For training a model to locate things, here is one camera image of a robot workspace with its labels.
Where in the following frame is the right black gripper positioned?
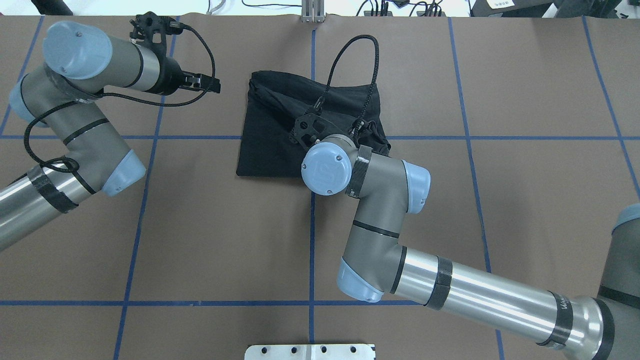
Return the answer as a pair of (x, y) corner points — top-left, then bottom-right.
(289, 112), (349, 151)

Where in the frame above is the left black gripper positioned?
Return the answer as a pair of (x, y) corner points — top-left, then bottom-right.
(155, 57), (221, 96)

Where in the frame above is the black graphic t-shirt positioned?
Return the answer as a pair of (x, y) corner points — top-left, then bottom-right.
(236, 70), (391, 178)

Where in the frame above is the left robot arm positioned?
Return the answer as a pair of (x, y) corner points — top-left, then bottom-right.
(0, 12), (221, 250)

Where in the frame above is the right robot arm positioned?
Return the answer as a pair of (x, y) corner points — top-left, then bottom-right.
(290, 111), (639, 360)

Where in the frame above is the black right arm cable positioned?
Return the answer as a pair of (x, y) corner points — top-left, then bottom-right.
(315, 34), (381, 136)

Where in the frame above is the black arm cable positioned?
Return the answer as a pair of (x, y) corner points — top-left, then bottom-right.
(315, 34), (381, 136)
(23, 22), (217, 173)

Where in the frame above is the aluminium frame post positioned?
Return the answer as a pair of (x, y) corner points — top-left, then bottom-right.
(301, 0), (326, 24)

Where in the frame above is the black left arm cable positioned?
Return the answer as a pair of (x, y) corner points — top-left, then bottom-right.
(23, 22), (217, 173)

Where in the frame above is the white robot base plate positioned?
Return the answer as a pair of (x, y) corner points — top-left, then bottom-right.
(244, 343), (377, 360)

